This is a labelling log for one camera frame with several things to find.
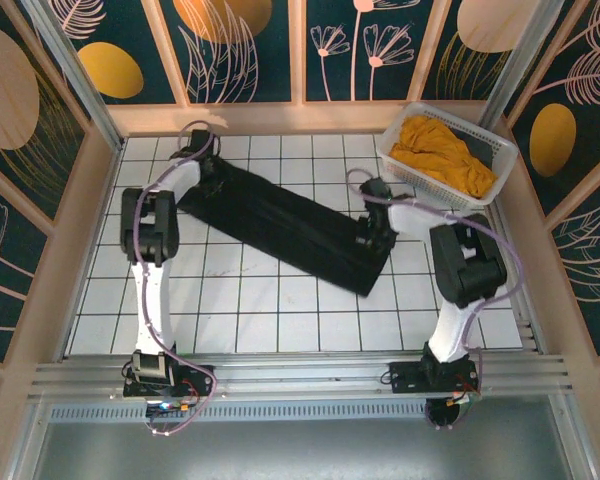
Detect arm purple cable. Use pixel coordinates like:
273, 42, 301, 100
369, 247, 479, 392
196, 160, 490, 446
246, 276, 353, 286
132, 118, 220, 437
346, 168, 527, 432

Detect yellow t-shirt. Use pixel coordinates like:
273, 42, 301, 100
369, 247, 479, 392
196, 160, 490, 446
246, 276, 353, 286
389, 114, 499, 200

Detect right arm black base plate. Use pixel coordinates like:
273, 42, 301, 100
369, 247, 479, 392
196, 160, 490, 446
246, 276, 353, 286
388, 360, 481, 396

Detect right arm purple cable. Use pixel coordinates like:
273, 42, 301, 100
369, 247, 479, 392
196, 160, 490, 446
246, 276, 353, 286
346, 168, 527, 432

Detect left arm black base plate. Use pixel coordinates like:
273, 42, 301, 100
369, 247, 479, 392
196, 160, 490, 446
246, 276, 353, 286
123, 363, 217, 399

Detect aluminium mounting rail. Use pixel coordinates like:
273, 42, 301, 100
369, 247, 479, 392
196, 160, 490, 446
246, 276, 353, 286
27, 351, 574, 402

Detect grey slotted cable duct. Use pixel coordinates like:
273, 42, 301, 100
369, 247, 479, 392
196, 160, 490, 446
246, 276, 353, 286
47, 401, 556, 422

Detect white plastic basket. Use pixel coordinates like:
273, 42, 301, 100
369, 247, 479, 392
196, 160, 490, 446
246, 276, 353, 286
376, 102, 519, 208

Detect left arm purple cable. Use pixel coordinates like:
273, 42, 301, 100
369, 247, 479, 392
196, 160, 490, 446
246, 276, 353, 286
132, 118, 220, 437

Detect black t-shirt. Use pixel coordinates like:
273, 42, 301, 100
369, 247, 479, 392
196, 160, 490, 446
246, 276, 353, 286
177, 157, 396, 297

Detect aluminium frame post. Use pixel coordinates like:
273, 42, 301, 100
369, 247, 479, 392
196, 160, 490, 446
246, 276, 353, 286
22, 0, 127, 152
472, 0, 552, 144

